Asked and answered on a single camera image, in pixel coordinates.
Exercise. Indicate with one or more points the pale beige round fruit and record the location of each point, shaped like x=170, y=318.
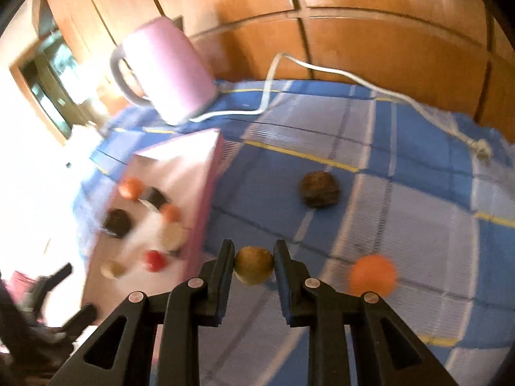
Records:
x=173, y=236
x=112, y=268

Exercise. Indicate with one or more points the pink cardboard box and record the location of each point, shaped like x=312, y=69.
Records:
x=181, y=169

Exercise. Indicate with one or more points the red tomato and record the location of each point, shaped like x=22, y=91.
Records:
x=155, y=260

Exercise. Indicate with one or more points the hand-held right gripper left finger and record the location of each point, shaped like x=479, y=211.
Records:
x=221, y=281

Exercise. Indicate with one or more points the dark brown round fruit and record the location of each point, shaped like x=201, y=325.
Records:
x=319, y=189
x=118, y=222

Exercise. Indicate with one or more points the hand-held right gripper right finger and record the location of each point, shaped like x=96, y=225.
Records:
x=285, y=289

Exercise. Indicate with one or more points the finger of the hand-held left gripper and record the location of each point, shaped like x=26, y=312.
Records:
x=80, y=318
x=54, y=279

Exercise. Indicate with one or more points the tan round fruit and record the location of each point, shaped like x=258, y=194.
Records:
x=253, y=265

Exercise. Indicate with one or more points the wooden framed window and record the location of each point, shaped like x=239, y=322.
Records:
x=52, y=76

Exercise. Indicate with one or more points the wooden wardrobe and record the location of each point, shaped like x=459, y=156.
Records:
x=362, y=48

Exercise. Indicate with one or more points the blue plaid blanket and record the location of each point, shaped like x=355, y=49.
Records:
x=402, y=209

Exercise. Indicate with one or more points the small orange fruit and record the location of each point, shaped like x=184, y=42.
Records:
x=171, y=213

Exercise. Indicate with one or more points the orange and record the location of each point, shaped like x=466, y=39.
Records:
x=372, y=275
x=130, y=188

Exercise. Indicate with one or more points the pink object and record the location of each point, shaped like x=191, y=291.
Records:
x=20, y=283

